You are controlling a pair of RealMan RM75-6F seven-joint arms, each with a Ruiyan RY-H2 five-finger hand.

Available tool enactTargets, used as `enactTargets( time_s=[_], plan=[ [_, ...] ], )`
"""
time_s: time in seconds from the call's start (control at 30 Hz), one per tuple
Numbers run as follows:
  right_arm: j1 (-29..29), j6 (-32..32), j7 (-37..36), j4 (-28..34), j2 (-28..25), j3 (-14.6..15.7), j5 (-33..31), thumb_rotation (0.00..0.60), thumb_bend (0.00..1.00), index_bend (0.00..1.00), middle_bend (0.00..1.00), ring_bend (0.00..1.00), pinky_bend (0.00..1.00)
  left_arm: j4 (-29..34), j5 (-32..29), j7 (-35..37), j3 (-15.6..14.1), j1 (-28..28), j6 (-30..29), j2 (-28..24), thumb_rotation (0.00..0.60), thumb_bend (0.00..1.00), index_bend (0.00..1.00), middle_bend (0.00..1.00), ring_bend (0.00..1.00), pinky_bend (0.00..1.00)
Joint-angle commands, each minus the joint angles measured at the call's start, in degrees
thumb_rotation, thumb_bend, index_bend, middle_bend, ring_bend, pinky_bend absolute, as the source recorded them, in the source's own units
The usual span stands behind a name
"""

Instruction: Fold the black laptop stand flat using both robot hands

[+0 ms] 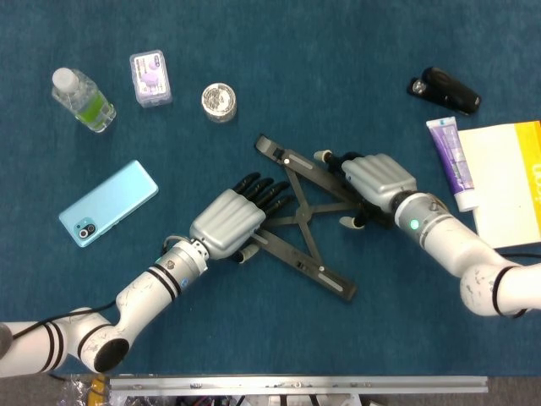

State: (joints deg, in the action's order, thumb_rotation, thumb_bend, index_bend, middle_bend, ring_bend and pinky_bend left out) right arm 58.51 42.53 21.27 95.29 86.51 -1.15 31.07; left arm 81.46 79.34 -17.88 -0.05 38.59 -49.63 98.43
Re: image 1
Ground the crumpled clear plastic bag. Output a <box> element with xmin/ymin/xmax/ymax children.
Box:
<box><xmin>57</xmin><ymin>376</ymin><xmax>94</xmax><ymax>406</ymax></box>

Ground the black stapler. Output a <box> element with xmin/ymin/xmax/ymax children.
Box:
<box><xmin>406</xmin><ymin>66</ymin><xmax>483</xmax><ymax>117</ymax></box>

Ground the aluminium frame rail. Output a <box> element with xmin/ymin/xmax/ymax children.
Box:
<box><xmin>108</xmin><ymin>375</ymin><xmax>489</xmax><ymax>406</ymax></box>

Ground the purple white tube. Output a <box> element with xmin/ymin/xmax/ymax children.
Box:
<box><xmin>425</xmin><ymin>116</ymin><xmax>478</xmax><ymax>213</ymax></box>

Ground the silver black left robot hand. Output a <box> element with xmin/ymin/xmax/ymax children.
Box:
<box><xmin>189</xmin><ymin>171</ymin><xmax>296</xmax><ymax>266</ymax></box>

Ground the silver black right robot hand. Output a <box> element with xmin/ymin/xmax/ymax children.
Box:
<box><xmin>313</xmin><ymin>148</ymin><xmax>418</xmax><ymax>232</ymax></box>

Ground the turquoise smartphone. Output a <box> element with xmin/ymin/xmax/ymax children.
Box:
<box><xmin>57</xmin><ymin>159</ymin><xmax>160</xmax><ymax>249</ymax></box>

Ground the clear bottle green label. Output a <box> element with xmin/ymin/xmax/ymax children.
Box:
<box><xmin>51</xmin><ymin>67</ymin><xmax>117</xmax><ymax>134</ymax></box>

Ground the clear box purple print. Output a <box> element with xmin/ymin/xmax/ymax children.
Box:
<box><xmin>128</xmin><ymin>49</ymin><xmax>173</xmax><ymax>109</ymax></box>

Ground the black folding stand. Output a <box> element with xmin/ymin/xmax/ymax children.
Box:
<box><xmin>254</xmin><ymin>134</ymin><xmax>394</xmax><ymax>305</ymax></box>

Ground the round clear paperclip container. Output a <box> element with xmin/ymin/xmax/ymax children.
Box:
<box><xmin>200</xmin><ymin>82</ymin><xmax>238</xmax><ymax>124</ymax></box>

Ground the white yellow booklet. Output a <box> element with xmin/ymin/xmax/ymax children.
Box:
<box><xmin>457</xmin><ymin>120</ymin><xmax>541</xmax><ymax>250</ymax></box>

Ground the teal table cloth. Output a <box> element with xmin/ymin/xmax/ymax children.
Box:
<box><xmin>0</xmin><ymin>0</ymin><xmax>541</xmax><ymax>376</ymax></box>

